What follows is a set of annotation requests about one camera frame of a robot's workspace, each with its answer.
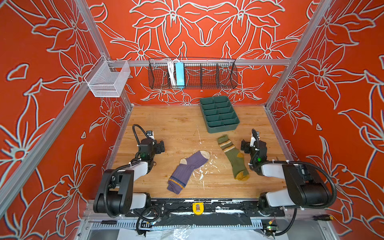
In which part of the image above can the light blue box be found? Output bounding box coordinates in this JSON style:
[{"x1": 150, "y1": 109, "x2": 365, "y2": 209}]
[{"x1": 175, "y1": 62, "x2": 185, "y2": 89}]

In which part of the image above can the green compartment tray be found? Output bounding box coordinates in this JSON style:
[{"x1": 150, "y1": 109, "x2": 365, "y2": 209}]
[{"x1": 200, "y1": 96, "x2": 240, "y2": 134}]

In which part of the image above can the black wire wall basket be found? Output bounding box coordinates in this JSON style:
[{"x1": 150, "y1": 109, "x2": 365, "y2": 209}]
[{"x1": 148, "y1": 57, "x2": 238, "y2": 90}]

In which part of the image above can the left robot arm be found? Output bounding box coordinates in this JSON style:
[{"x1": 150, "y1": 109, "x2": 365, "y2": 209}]
[{"x1": 93, "y1": 124, "x2": 165, "y2": 218}]

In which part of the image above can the green striped sock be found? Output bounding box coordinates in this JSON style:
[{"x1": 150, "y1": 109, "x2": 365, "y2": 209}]
[{"x1": 217, "y1": 135, "x2": 250, "y2": 181}]

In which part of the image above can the purple striped sock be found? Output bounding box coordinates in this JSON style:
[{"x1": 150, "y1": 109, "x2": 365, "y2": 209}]
[{"x1": 167, "y1": 151, "x2": 210, "y2": 195}]

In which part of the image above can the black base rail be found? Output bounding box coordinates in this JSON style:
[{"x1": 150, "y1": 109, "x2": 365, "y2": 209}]
[{"x1": 125, "y1": 198, "x2": 286, "y2": 230}]

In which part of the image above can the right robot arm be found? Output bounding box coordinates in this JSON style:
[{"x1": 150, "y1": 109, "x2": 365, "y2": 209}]
[{"x1": 241, "y1": 129, "x2": 337, "y2": 216}]

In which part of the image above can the clear plastic wall bin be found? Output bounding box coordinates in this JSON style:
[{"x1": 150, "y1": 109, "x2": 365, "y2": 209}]
[{"x1": 84, "y1": 55, "x2": 131, "y2": 98}]

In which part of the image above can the white cable bundle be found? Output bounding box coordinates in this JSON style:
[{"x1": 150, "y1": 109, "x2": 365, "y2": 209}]
[{"x1": 167, "y1": 59, "x2": 177, "y2": 88}]

